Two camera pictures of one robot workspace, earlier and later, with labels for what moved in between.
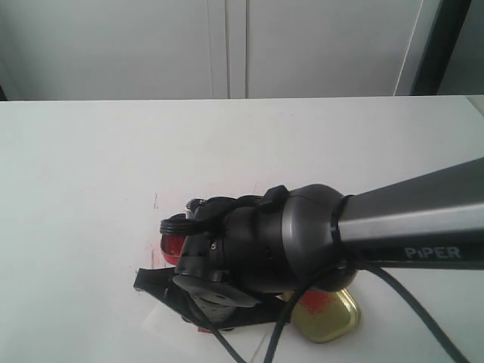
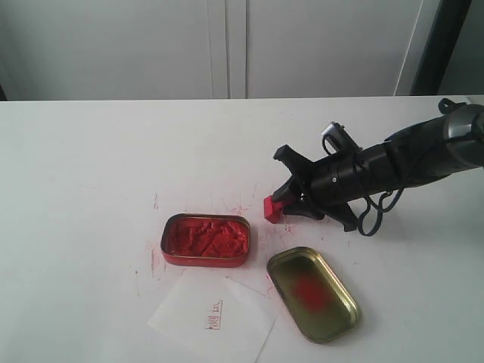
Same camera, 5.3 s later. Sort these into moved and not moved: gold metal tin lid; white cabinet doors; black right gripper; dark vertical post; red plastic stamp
Moved: black right gripper; red plastic stamp
Not moved: dark vertical post; white cabinet doors; gold metal tin lid
